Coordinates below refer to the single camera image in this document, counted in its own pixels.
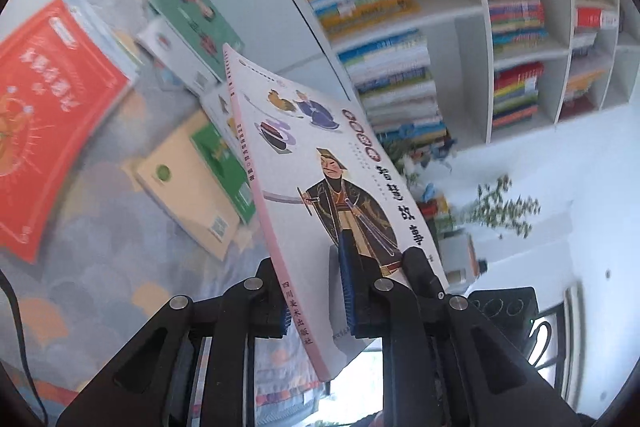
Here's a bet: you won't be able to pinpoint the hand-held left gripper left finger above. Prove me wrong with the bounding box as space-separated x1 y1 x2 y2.
55 257 293 427

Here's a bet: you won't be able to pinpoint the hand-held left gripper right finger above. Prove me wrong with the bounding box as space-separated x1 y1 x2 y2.
339 231 583 427

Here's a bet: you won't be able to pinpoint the cream yellow large book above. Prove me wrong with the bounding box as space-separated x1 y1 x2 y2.
131 111 257 264

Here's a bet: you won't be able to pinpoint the green axe-print book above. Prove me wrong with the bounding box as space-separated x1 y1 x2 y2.
190 121 257 226

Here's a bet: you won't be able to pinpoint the white warrior-print book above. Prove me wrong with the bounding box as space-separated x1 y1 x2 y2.
222 42 451 383

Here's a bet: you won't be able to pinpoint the grey bin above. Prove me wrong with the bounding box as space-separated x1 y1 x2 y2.
439 231 488 284

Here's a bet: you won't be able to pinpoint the window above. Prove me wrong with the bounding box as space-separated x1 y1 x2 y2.
520 282 588 413

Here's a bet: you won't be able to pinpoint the green leafy plant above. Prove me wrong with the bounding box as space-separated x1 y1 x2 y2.
457 174 536 239

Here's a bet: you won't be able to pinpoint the small colourful boxes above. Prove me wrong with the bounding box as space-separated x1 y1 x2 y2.
415 187 453 233

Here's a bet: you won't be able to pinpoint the white book red emblem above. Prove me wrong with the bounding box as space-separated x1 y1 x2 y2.
136 17 223 96

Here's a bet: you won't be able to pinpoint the green girl-print book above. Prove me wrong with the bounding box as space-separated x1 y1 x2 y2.
149 0 247 82

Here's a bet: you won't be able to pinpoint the white bookshelf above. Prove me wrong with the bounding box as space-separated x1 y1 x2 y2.
145 0 640 148

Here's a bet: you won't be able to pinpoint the pale blue book pile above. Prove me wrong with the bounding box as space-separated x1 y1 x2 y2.
65 0 148 82

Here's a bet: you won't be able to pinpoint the black cable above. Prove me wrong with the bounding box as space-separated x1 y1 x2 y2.
0 269 48 427

